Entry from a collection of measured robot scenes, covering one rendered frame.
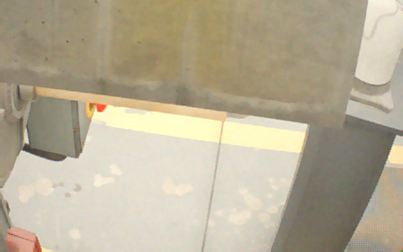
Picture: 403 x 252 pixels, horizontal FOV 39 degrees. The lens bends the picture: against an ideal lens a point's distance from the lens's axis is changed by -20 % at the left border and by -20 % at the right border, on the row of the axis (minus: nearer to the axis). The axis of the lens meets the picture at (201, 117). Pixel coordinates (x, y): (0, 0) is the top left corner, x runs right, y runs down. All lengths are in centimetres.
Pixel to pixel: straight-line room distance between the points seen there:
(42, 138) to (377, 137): 83
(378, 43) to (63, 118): 74
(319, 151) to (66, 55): 121
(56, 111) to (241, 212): 127
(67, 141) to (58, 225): 110
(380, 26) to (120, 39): 105
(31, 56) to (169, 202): 175
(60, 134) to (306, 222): 96
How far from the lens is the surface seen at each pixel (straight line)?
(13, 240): 126
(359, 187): 163
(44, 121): 94
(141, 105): 58
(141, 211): 207
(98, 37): 36
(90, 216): 206
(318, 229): 178
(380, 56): 140
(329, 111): 37
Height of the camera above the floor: 165
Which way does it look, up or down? 44 degrees down
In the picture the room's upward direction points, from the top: 6 degrees clockwise
